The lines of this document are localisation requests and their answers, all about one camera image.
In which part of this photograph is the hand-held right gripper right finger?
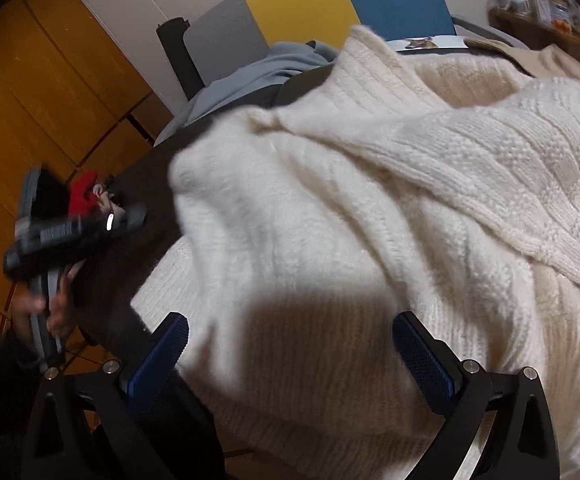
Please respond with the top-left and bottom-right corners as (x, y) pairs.
(392, 310), (561, 480)

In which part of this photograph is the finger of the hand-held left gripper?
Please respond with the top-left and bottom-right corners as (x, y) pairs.
(118, 203), (149, 233)

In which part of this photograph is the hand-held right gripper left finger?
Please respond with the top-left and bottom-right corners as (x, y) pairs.
(20, 311), (191, 480)

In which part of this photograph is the white knit sweater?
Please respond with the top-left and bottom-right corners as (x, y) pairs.
(130, 24), (580, 480)

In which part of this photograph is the person's left hand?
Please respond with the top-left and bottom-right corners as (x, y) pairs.
(14, 265), (78, 342)

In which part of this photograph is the orange wooden cabinet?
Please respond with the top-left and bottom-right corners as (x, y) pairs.
(0, 0), (175, 401)

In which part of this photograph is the grey-blue buttoned garment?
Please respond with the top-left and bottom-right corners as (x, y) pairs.
(155, 40), (341, 146)

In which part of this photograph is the grey yellow blue sofa chair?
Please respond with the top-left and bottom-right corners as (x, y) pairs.
(156, 0), (516, 146)

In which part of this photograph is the white printed pillow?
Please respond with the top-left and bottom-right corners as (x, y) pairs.
(385, 34), (468, 53)

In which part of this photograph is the beige cloth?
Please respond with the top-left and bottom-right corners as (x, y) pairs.
(462, 37), (580, 96)

